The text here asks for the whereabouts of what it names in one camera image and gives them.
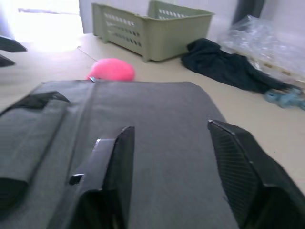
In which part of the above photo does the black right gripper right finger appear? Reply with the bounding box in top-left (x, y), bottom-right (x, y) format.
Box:
top-left (207, 119), bottom-right (305, 229)

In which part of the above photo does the black crumpled cloth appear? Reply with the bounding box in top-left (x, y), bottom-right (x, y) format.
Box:
top-left (180, 38), bottom-right (301, 94)

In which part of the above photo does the green plastic slotted basket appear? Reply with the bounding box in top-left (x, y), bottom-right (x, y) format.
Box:
top-left (91, 0), bottom-right (214, 63)

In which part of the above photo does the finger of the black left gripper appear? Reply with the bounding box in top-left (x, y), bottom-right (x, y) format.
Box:
top-left (0, 35), bottom-right (28, 53)
top-left (0, 54), bottom-right (16, 68)

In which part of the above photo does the grey fabric laptop bag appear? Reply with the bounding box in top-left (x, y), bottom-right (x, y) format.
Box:
top-left (0, 80), bottom-right (239, 229)

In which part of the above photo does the light blue plastic object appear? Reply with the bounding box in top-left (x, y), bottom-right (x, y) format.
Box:
top-left (264, 87), bottom-right (305, 110)

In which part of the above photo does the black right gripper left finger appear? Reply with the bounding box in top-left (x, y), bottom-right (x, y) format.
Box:
top-left (64, 126), bottom-right (135, 229)

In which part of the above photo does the pink computer mouse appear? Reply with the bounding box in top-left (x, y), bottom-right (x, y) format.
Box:
top-left (86, 58), bottom-right (136, 83)

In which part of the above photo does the clear crinkled plastic bag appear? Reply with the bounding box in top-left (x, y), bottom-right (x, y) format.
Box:
top-left (217, 14), bottom-right (305, 81)

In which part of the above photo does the dark grey upright post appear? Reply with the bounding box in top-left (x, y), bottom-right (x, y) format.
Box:
top-left (231, 0), bottom-right (264, 25)

